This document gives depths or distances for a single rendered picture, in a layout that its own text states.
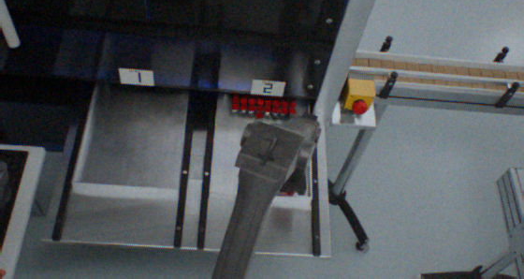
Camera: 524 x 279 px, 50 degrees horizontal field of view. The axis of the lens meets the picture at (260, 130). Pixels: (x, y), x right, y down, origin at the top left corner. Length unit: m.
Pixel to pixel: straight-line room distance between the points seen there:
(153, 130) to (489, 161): 1.79
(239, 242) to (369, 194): 1.77
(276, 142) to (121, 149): 0.76
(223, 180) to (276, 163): 0.70
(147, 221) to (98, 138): 0.28
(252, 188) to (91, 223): 0.71
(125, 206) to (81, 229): 0.12
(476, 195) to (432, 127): 0.38
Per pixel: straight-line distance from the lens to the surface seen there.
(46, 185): 2.12
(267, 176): 0.79
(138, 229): 1.42
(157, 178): 1.48
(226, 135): 1.55
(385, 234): 2.50
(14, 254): 1.54
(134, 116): 1.58
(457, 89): 1.76
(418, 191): 2.64
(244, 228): 0.81
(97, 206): 1.46
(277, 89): 1.48
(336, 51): 1.37
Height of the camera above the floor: 2.19
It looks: 57 degrees down
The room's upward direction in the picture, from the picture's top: 11 degrees clockwise
